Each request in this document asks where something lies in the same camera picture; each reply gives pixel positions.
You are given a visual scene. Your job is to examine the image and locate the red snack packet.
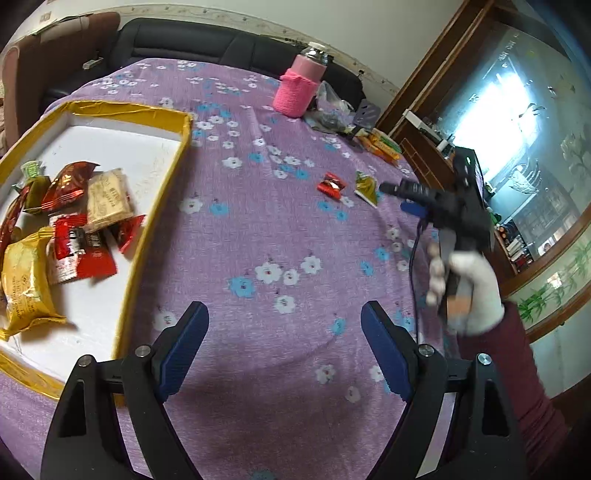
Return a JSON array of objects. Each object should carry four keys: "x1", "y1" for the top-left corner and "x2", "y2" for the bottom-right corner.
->
[{"x1": 47, "y1": 213, "x2": 144, "y2": 285}]

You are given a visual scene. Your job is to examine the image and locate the beige cracker packet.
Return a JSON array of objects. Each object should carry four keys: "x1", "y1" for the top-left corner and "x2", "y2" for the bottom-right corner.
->
[{"x1": 84, "y1": 168, "x2": 133, "y2": 233}]

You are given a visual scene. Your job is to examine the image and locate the purple floral tablecloth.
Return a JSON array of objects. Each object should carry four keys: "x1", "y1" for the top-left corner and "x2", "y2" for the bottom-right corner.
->
[{"x1": 0, "y1": 57, "x2": 468, "y2": 480}]

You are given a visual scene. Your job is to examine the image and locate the wooden display cabinet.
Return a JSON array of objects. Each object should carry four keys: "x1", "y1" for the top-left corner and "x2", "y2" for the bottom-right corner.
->
[{"x1": 379, "y1": 1, "x2": 590, "y2": 413}]

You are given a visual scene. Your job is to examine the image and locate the yellow cardboard tray box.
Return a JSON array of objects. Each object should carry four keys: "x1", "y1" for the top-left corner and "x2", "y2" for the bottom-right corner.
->
[{"x1": 1, "y1": 101, "x2": 192, "y2": 399}]

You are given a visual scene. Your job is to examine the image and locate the black leather sofa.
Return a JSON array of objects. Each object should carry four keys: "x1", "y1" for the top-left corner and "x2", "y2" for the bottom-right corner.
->
[{"x1": 41, "y1": 18, "x2": 366, "y2": 112}]

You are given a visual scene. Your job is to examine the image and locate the maroon sleeved right forearm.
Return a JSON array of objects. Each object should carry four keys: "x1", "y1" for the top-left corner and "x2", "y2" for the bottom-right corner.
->
[{"x1": 459, "y1": 302, "x2": 569, "y2": 475}]

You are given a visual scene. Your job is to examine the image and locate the green small snack packet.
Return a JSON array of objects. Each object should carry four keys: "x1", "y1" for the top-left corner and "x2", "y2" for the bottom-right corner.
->
[{"x1": 20, "y1": 160, "x2": 43, "y2": 182}]

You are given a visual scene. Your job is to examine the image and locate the orange green snack packs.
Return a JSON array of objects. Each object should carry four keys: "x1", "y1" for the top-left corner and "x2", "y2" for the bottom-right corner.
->
[{"x1": 355, "y1": 129, "x2": 403, "y2": 166}]

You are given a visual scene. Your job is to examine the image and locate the red candy wrapper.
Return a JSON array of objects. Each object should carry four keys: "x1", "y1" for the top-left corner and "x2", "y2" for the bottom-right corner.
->
[{"x1": 317, "y1": 172, "x2": 346, "y2": 201}]

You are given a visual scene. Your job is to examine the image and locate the large yellow snack bag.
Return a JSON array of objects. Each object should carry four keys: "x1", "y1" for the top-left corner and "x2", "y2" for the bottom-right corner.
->
[{"x1": 1, "y1": 226, "x2": 66, "y2": 341}]

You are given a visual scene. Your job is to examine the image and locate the green gold snack packet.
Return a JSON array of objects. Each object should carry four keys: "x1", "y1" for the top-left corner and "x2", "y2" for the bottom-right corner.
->
[{"x1": 355, "y1": 171, "x2": 379, "y2": 208}]

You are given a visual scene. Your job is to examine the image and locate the maroon armchair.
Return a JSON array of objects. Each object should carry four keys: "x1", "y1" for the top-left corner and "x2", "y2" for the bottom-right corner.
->
[{"x1": 1, "y1": 12, "x2": 120, "y2": 146}]

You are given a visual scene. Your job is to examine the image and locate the pink knit-sleeved bottle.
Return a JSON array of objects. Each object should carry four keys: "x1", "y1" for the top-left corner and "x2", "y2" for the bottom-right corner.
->
[{"x1": 273, "y1": 42, "x2": 329, "y2": 118}]

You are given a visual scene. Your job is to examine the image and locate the white gloved right hand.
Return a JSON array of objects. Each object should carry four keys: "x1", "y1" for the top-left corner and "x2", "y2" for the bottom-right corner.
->
[{"x1": 426, "y1": 243, "x2": 505, "y2": 336}]

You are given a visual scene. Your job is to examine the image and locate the clear plastic bag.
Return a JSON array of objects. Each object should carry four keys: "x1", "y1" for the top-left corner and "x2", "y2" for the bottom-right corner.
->
[{"x1": 303, "y1": 81, "x2": 356, "y2": 134}]

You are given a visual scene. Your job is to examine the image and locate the dark red foil snack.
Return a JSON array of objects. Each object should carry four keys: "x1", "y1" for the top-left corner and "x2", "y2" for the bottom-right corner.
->
[{"x1": 41, "y1": 161, "x2": 98, "y2": 213}]

